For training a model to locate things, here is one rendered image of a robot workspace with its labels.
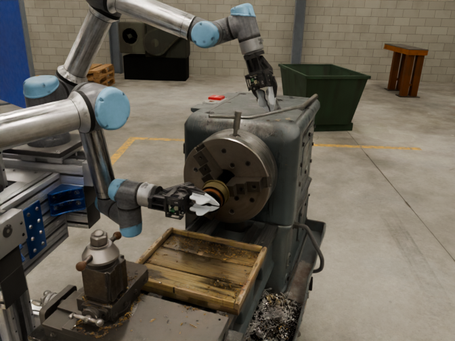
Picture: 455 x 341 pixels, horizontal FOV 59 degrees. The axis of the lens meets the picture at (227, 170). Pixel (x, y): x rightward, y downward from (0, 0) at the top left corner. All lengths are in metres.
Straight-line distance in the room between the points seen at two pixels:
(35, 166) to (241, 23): 0.89
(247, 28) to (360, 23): 10.25
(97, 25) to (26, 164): 0.56
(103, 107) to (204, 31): 0.37
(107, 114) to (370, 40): 10.77
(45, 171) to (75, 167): 0.12
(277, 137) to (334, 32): 10.05
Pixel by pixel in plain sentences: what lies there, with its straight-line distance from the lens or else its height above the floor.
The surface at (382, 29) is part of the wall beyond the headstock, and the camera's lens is 11.73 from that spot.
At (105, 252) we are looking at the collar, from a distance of 0.90.
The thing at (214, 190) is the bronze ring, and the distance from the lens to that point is 1.24.
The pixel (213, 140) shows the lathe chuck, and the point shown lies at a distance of 1.34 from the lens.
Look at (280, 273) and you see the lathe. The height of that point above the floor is 0.65.
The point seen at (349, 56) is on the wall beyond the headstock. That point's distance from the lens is 11.57.
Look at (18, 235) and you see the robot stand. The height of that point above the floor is 1.06.
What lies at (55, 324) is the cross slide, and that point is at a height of 0.96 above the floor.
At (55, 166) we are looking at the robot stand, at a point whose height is 1.09.
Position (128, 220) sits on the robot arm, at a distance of 1.34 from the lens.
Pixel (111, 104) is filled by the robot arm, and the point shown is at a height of 1.38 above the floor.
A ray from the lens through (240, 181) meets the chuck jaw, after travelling 1.30.
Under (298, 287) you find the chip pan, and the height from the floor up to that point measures 0.54.
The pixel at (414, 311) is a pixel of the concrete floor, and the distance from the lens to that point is 2.74.
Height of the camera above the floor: 1.62
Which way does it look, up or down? 22 degrees down
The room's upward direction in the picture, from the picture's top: 1 degrees clockwise
